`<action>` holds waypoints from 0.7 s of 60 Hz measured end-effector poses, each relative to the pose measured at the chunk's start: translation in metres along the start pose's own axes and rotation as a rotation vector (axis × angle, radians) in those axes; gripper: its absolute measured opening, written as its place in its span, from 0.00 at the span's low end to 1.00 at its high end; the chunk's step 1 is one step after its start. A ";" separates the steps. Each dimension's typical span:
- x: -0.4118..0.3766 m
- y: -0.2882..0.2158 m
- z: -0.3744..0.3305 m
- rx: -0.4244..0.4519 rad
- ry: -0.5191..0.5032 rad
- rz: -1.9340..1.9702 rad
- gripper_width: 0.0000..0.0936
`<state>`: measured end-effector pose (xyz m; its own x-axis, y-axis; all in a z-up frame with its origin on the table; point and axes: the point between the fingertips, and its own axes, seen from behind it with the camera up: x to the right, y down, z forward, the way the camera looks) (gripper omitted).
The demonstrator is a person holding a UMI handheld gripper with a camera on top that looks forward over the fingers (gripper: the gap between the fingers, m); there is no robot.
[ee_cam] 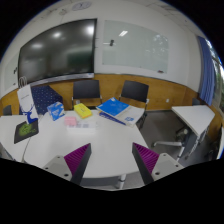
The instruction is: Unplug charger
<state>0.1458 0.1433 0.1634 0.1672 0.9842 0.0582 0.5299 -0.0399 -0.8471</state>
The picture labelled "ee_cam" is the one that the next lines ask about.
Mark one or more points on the black chair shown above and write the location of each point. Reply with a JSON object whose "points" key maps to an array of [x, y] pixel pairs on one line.
{"points": [[136, 91], [86, 89]]}

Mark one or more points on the transparent plastic package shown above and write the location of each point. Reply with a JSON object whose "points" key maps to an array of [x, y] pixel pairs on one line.
{"points": [[84, 125]]}

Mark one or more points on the black chair right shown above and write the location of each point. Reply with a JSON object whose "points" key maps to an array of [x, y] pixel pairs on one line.
{"points": [[136, 91]]}

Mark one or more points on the yellow box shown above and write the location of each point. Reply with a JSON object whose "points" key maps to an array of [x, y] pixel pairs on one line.
{"points": [[82, 110]]}

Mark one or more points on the dark blue dotted box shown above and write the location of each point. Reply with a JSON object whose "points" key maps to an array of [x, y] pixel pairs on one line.
{"points": [[44, 96]]}

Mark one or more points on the blue book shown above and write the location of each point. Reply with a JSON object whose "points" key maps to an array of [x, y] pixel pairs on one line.
{"points": [[113, 107]]}

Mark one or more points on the white side table right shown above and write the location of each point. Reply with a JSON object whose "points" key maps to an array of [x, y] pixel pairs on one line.
{"points": [[197, 118]]}

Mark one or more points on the pink notepad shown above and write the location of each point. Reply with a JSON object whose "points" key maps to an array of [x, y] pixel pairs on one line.
{"points": [[70, 121]]}

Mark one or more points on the blue tissue box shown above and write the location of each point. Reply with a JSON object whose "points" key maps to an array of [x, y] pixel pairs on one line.
{"points": [[56, 110]]}

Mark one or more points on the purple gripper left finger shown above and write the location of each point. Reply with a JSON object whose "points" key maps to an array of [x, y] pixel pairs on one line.
{"points": [[72, 166]]}

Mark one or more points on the blue curtain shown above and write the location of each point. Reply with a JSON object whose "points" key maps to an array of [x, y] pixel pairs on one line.
{"points": [[207, 86]]}

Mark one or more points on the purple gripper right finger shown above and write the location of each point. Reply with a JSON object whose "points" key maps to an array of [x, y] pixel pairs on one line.
{"points": [[153, 166]]}

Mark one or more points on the white paper bag blue deer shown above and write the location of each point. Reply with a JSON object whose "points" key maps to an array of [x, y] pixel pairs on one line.
{"points": [[26, 101]]}

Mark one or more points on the black pad green print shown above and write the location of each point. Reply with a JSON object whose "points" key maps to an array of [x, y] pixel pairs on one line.
{"points": [[25, 130]]}

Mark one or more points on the large black wall display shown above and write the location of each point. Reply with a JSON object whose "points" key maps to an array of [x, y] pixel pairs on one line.
{"points": [[65, 52]]}

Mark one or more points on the black chair left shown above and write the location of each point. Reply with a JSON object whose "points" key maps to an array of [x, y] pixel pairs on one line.
{"points": [[86, 89]]}

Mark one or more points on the glass whiteboard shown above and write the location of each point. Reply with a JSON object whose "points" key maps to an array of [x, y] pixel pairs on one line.
{"points": [[130, 45]]}

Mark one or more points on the white round table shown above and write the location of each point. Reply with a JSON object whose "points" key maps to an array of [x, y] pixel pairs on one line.
{"points": [[111, 145]]}

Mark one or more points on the white table left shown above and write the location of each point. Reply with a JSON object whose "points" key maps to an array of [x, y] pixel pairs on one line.
{"points": [[7, 131]]}

